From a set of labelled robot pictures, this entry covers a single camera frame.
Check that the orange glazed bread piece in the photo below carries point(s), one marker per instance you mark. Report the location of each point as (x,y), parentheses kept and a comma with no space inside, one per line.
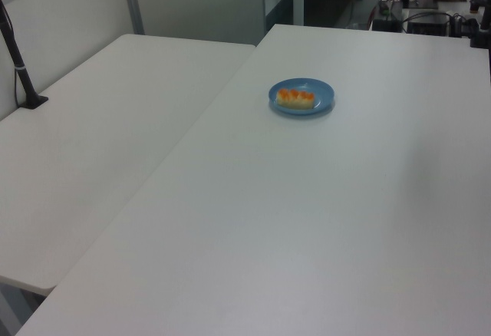
(294,98)

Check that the blue round plate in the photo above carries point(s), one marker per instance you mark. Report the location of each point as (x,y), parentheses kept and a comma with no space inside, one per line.
(324,92)

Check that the white side table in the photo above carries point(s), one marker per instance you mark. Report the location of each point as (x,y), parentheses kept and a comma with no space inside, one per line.
(96,132)

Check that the black computer device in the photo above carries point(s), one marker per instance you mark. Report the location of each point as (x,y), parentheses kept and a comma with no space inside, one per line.
(387,19)

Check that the black electronics box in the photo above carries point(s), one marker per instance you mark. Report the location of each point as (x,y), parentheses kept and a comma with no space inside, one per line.
(427,24)

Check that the grey metal frame post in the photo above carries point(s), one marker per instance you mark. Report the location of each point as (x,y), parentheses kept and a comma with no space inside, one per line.
(132,2)

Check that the black camera stand pole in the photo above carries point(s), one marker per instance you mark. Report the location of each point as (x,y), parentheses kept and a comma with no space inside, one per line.
(17,60)

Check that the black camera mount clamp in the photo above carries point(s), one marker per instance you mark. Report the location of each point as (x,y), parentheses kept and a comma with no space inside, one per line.
(479,33)

